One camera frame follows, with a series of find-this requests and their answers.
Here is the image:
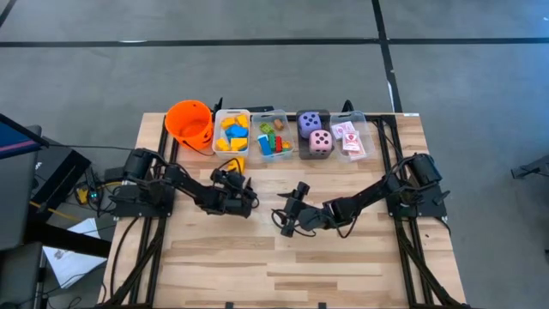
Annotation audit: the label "long blue plate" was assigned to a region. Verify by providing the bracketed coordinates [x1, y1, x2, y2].
[256, 134, 274, 157]

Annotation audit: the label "black aluminium frame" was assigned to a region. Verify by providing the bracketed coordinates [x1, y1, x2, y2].
[100, 112, 181, 309]
[355, 112, 471, 309]

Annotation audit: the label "clear plastic bin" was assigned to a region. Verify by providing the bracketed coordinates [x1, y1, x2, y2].
[329, 110, 377, 164]
[250, 109, 297, 164]

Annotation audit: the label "white paper sheet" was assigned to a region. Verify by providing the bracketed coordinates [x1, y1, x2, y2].
[41, 217, 107, 289]

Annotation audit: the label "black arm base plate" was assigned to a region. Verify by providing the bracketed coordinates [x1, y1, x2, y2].
[384, 183, 449, 219]
[112, 183, 177, 219]

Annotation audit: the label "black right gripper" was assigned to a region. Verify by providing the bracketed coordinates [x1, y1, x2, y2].
[276, 191, 335, 239]

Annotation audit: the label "card box with heart print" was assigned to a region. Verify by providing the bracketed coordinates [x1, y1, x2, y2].
[341, 130, 363, 152]

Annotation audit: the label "monitor with blue screen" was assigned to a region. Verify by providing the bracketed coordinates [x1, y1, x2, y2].
[0, 112, 51, 161]

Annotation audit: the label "dark grey plastic bin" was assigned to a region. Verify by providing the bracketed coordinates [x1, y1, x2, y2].
[295, 109, 334, 161]

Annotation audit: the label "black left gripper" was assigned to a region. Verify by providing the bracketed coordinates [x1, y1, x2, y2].
[209, 168, 260, 208]

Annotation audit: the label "dark grey cabinet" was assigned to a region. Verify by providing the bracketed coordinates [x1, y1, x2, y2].
[0, 124, 44, 252]

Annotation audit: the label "black floor beam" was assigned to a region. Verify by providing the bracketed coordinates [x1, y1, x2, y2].
[23, 221, 113, 259]

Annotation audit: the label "white plastic bin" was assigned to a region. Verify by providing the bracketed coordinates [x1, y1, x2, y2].
[212, 108, 252, 159]

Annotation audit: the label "pink foam dice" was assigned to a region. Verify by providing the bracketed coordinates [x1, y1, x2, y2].
[308, 129, 334, 156]

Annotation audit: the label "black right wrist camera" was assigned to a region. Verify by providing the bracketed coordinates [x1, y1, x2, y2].
[293, 180, 311, 201]

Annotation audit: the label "purple foam dice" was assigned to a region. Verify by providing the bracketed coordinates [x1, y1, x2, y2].
[298, 112, 323, 140]

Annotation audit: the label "orange plastic bucket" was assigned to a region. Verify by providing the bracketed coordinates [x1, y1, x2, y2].
[164, 99, 214, 152]

